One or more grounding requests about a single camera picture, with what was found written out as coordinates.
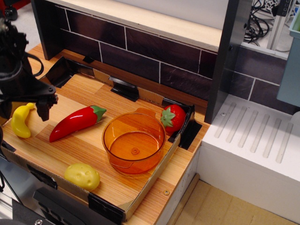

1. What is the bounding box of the red toy strawberry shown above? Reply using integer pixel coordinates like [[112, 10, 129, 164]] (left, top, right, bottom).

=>
[[160, 104, 186, 134]]

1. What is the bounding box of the orange transparent plastic pot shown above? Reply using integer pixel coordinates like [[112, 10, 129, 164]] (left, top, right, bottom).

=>
[[102, 108, 166, 175]]

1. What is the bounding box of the yellow toy banana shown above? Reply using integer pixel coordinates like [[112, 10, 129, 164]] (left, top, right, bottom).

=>
[[11, 103, 34, 138]]

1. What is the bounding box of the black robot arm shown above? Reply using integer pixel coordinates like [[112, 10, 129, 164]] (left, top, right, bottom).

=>
[[0, 18, 58, 121]]

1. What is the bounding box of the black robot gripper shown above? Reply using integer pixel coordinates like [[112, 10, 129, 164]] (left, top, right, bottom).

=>
[[0, 56, 58, 121]]

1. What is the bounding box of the red toy chili pepper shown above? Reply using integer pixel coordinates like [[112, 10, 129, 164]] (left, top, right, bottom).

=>
[[49, 105, 106, 143]]

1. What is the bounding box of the black cable bundle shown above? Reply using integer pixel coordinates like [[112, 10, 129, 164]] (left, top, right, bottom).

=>
[[243, 0, 282, 46]]

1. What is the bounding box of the grey-blue plastic bin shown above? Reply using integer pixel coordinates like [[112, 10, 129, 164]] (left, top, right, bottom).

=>
[[277, 9, 300, 107]]

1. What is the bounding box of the white toy sink drainboard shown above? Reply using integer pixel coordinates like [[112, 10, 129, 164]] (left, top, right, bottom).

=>
[[197, 95, 300, 223]]

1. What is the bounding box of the black caster wheel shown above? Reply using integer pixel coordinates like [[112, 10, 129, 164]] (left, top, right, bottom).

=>
[[4, 5, 18, 21]]

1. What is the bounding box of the black equipment at bottom left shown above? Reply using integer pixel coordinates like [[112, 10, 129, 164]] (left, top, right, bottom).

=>
[[0, 126, 99, 225]]

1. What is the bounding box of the dark grey shelf frame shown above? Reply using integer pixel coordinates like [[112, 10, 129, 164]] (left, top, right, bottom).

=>
[[31, 0, 252, 123]]

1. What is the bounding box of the yellow toy potato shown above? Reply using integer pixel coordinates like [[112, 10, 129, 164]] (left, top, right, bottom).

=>
[[64, 163, 100, 191]]

